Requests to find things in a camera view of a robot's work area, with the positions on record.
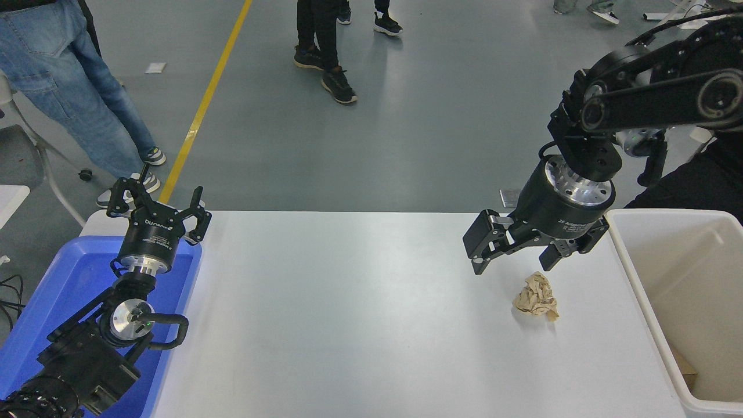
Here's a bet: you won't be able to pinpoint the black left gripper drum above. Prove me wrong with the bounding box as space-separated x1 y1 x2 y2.
118 209 187 264

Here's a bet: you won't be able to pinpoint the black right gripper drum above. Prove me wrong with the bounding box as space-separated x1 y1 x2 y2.
511 158 615 240

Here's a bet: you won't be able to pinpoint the tan paper ball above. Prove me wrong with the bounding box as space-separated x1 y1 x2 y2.
513 271 561 323

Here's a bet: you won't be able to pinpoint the blue plastic tray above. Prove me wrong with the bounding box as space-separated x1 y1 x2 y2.
0 235 203 418

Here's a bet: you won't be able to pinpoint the small white side table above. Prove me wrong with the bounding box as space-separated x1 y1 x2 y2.
0 185 31 229

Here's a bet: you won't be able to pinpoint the person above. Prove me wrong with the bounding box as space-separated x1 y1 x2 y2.
0 0 168 210
336 0 404 37
293 0 359 106
551 0 621 26

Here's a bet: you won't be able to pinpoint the large pale plastic bin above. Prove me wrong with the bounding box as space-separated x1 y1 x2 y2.
604 208 743 417

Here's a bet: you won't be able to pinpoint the small white floor object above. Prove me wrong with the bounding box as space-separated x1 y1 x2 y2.
688 127 716 162

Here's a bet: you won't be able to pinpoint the white frame chair with caster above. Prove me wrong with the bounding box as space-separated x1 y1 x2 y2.
0 73 95 228

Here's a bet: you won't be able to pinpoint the black floor cables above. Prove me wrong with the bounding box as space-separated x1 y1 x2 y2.
0 274 26 329

